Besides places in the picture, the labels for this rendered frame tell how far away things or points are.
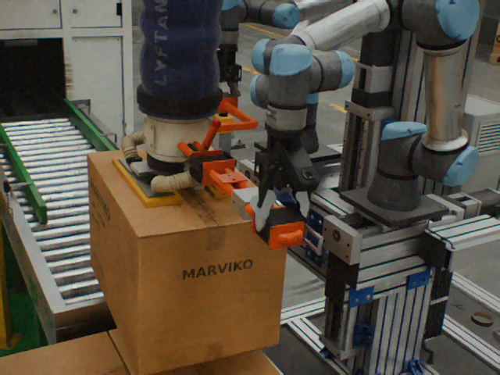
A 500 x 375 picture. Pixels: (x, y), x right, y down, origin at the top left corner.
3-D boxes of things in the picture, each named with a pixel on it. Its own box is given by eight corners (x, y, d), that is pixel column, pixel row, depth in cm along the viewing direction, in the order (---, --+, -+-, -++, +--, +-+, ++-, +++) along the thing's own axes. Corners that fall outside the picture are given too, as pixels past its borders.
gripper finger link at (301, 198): (301, 208, 137) (290, 173, 132) (316, 220, 132) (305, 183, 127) (289, 216, 136) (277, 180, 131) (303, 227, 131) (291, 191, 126)
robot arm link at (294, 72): (325, 48, 118) (293, 51, 113) (319, 106, 122) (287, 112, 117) (294, 41, 123) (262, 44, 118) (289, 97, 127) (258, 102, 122)
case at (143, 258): (90, 266, 214) (86, 152, 199) (203, 248, 230) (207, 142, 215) (138, 377, 164) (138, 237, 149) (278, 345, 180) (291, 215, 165)
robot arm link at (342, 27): (387, -31, 159) (244, 35, 134) (426, -27, 152) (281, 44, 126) (388, 15, 165) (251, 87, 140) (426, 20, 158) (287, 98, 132)
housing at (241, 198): (229, 208, 143) (230, 189, 141) (256, 204, 146) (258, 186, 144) (242, 221, 137) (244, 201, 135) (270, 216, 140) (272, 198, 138)
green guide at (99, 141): (63, 111, 416) (62, 98, 413) (80, 109, 421) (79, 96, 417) (147, 208, 287) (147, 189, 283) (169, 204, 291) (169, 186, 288)
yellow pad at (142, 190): (111, 163, 192) (111, 148, 190) (144, 160, 196) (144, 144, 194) (145, 209, 163) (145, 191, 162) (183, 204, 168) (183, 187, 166)
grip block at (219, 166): (187, 174, 161) (188, 151, 158) (223, 169, 165) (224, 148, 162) (200, 186, 154) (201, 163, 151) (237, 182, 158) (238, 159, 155)
